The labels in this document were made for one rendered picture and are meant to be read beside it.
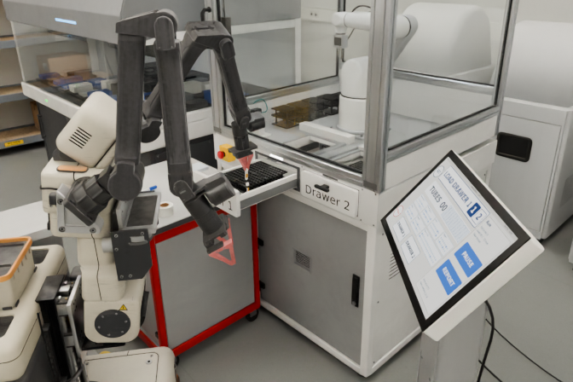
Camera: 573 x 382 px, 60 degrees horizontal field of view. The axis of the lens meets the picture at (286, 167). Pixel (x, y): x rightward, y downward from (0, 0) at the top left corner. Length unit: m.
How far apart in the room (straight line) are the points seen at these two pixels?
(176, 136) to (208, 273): 1.20
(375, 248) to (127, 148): 1.08
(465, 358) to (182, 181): 0.90
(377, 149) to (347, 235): 0.42
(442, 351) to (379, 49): 0.94
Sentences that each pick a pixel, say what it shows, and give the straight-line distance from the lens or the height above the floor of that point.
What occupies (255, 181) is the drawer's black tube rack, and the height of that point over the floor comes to 0.90.
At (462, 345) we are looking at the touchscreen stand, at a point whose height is 0.76.
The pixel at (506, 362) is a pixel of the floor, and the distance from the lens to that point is 2.67.
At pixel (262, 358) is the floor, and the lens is 2.51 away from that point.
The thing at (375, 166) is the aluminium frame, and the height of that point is 1.04.
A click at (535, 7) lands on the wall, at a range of 4.95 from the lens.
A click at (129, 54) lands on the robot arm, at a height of 1.54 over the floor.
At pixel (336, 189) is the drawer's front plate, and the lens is 1.93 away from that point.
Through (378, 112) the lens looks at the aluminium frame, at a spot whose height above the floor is 1.25.
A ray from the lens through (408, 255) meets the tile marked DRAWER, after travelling 1.38.
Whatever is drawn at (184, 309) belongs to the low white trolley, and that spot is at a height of 0.31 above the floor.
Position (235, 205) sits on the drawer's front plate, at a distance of 1.90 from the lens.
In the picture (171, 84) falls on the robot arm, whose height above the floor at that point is 1.47.
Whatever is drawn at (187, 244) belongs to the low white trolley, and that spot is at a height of 0.62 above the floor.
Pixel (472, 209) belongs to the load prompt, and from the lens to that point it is 1.30.
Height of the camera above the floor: 1.72
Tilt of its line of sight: 22 degrees down
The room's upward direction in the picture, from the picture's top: 1 degrees counter-clockwise
